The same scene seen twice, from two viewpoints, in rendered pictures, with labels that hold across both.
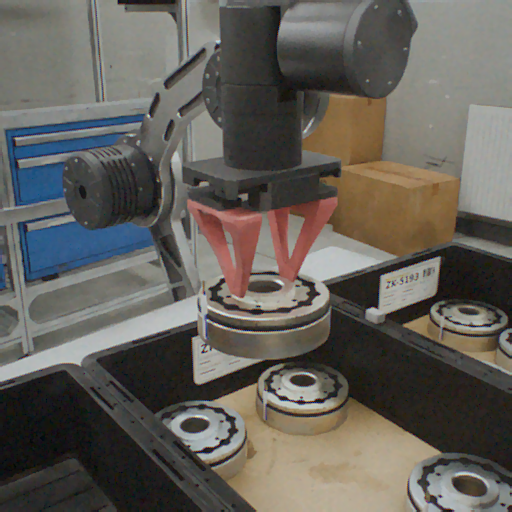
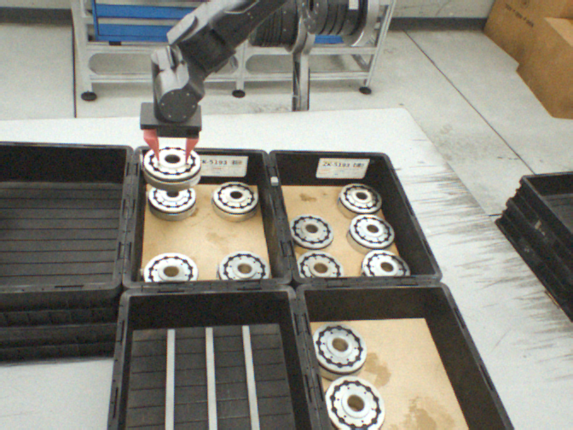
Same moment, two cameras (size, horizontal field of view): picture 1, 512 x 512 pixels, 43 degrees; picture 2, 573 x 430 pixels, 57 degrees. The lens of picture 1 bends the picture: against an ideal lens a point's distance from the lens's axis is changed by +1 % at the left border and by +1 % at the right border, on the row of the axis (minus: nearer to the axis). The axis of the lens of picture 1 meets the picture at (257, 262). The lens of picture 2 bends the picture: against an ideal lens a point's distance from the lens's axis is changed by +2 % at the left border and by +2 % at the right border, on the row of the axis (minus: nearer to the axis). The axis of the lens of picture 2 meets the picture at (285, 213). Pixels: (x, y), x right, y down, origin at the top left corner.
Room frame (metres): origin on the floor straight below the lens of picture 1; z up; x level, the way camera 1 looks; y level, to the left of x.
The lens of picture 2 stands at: (-0.14, -0.48, 1.67)
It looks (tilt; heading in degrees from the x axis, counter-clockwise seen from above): 43 degrees down; 21
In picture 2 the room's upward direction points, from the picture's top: 11 degrees clockwise
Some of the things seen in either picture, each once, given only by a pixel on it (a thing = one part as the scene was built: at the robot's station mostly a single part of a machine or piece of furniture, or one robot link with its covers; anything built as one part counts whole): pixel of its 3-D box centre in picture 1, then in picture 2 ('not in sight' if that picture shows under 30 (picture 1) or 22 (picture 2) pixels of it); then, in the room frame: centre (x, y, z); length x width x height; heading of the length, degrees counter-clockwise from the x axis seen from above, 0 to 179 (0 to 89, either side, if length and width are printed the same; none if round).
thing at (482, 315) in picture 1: (468, 312); (361, 196); (0.82, -0.29, 0.86); 0.05 x 0.05 x 0.01
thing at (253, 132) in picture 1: (262, 135); (170, 104); (0.47, 0.00, 1.17); 0.10 x 0.07 x 0.07; 127
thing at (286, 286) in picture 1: (263, 289); (172, 159); (0.47, 0.00, 1.05); 0.05 x 0.05 x 0.01
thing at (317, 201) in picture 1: (274, 228); (178, 139); (0.47, -0.01, 1.10); 0.07 x 0.07 x 0.09; 37
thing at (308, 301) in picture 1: (263, 294); (172, 162); (0.47, 0.00, 1.04); 0.10 x 0.10 x 0.01
